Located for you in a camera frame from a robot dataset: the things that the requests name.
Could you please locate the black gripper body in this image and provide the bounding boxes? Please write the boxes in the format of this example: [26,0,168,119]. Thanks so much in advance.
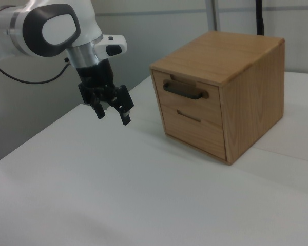
[75,59,117,89]

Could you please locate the black metal drawer handle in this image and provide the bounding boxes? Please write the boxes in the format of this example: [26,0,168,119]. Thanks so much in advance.
[163,79,204,100]

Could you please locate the wooden drawer with handle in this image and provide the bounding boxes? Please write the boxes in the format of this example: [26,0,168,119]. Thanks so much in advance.
[152,69,224,128]

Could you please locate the wooden drawer with notch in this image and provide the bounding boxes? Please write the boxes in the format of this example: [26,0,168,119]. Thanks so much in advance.
[160,103,227,157]

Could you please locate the wooden two-drawer cabinet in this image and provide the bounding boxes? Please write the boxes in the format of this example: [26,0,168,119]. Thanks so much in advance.
[149,30,285,166]

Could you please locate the black stand pole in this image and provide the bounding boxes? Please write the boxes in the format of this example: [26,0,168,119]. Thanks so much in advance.
[255,0,266,36]

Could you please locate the grey partition post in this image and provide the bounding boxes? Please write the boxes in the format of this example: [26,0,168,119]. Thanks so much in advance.
[209,0,222,32]

